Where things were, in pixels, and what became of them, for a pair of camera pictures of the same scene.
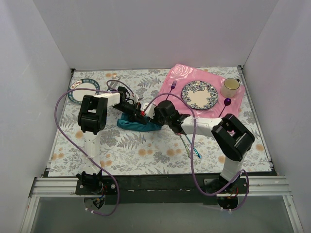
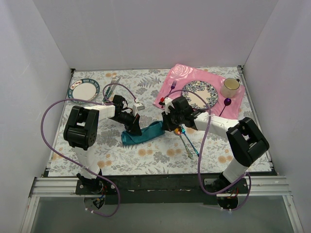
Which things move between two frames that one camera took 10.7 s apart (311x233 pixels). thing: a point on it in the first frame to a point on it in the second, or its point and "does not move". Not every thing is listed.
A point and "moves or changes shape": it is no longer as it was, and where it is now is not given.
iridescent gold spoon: x=187 y=149 does not move
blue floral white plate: x=199 y=94 does not move
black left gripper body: x=139 y=114 to x=133 y=122
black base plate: x=160 y=187 does not move
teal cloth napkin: x=128 y=123 moves or changes shape
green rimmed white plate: x=77 y=96 does not move
